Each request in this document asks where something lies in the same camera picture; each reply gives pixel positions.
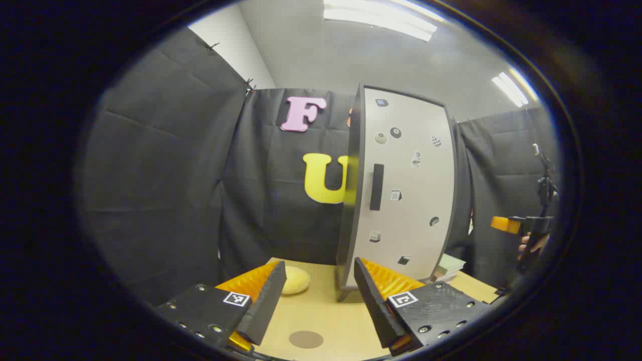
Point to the brown book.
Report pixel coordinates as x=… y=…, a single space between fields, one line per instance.
x=440 y=276

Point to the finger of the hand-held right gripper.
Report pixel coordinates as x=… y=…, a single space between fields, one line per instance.
x=504 y=224

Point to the pale yellow round bread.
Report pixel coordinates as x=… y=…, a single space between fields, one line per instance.
x=297 y=281

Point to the dark grey cabinet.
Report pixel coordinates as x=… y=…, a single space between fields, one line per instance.
x=346 y=240

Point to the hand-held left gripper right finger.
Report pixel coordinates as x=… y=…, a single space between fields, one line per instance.
x=373 y=301

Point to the round brown coaster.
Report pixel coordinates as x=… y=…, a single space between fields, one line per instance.
x=306 y=339

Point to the green book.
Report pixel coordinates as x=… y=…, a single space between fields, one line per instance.
x=451 y=263

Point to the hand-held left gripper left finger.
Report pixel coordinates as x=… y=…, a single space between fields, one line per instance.
x=266 y=301

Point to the black backdrop cloth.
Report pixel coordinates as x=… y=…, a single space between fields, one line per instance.
x=165 y=175

